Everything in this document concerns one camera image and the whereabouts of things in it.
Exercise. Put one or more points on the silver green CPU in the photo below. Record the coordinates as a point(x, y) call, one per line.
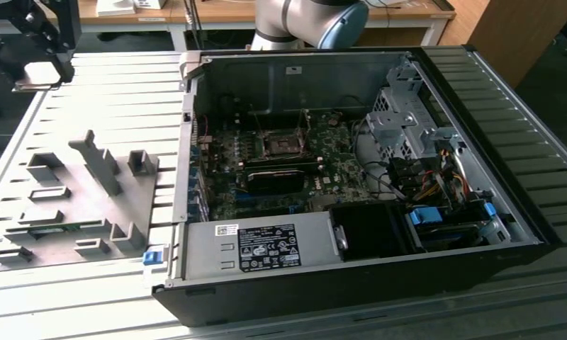
point(40, 72)

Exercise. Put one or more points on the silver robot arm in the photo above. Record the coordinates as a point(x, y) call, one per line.
point(288, 17)

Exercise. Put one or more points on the CPU socket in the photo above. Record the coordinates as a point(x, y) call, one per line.
point(280, 145)

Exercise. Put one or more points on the white printed box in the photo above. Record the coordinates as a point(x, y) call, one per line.
point(148, 4)

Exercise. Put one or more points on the wooden desk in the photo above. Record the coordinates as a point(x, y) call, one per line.
point(217, 16)

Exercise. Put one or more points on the metal locking lever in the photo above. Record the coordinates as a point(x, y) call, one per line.
point(259, 124)

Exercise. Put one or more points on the grey parts rack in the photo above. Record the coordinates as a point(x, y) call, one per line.
point(75, 219)

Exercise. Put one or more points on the white sticker label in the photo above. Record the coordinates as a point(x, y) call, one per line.
point(294, 69)

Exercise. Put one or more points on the green RAM stick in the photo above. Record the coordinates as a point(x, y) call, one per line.
point(73, 226)

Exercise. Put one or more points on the black graphics card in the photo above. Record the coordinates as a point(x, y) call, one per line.
point(274, 182)

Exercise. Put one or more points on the round coin cell battery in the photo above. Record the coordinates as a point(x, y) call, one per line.
point(334, 120)

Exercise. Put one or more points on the blue case latch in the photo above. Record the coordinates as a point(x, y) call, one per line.
point(152, 258)

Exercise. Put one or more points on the grey power supply unit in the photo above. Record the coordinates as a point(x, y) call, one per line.
point(203, 248)

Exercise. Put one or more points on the green motherboard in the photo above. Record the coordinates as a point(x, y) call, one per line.
point(344, 166)

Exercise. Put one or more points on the silver chipset heatsink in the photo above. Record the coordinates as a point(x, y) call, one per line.
point(322, 205)

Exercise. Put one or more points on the silver drive cage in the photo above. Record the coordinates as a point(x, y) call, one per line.
point(392, 124)

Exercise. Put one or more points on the black plastic shroud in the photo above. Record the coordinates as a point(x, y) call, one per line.
point(374, 230)

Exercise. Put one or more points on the black PC case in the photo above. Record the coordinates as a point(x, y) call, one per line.
point(311, 294)

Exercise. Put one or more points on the blue disk carrier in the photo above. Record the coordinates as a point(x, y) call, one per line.
point(424, 216)

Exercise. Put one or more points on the wooden cabinet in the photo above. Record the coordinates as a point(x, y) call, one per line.
point(515, 35)

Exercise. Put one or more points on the blue plastic clip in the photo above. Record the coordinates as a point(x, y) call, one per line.
point(490, 209)

